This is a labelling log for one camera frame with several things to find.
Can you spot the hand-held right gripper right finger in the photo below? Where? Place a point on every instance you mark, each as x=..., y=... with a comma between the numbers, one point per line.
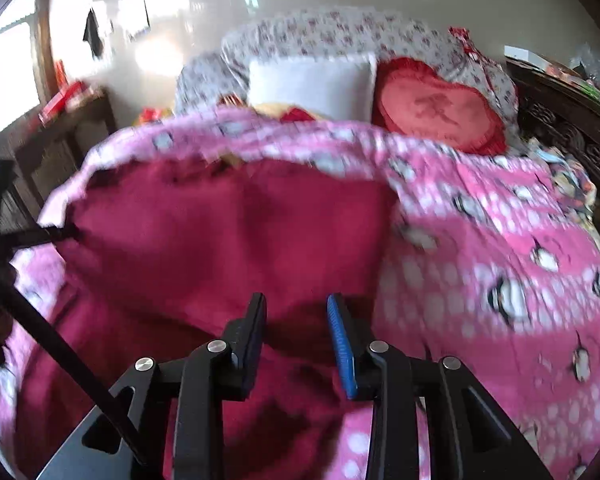
x=340, y=340

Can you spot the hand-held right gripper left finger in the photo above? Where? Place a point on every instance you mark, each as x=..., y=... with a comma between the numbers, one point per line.
x=253, y=330

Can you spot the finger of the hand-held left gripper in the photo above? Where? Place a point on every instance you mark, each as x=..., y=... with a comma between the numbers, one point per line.
x=35, y=236
x=65, y=360

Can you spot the maroon garment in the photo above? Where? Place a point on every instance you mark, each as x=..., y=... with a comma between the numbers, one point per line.
x=205, y=235

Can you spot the dark wooden side cabinet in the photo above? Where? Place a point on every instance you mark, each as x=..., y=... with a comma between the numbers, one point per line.
x=65, y=145

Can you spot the red box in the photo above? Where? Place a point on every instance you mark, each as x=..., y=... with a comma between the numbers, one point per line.
x=65, y=102

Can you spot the pink penguin print blanket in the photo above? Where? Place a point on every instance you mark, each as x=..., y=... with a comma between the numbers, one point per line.
x=480, y=260

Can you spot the window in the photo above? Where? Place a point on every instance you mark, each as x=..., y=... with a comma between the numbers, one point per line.
x=5, y=75

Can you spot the yellow and red plush toy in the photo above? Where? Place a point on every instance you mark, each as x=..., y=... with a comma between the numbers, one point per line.
x=275, y=110

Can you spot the red heart-shaped cushion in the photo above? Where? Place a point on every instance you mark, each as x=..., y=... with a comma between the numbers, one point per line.
x=430, y=110

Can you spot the white pillow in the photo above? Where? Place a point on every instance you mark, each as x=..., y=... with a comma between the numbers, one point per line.
x=310, y=85

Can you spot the colourful patterned cloth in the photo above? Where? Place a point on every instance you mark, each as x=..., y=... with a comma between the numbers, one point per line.
x=565, y=180

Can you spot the floral grey quilt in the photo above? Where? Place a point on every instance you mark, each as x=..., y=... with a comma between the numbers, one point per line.
x=330, y=30

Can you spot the dark carved wooden headboard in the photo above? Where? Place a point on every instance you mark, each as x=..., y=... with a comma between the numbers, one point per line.
x=570, y=130

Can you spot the red dotted fabric bow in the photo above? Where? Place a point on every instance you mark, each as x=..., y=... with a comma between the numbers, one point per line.
x=462, y=40

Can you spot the pile of plastic packets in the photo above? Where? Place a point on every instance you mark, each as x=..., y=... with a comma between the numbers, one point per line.
x=587, y=72

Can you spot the black wall hanging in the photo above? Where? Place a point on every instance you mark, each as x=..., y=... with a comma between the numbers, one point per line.
x=92, y=32

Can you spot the wall poster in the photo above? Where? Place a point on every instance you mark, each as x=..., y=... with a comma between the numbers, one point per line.
x=125, y=2

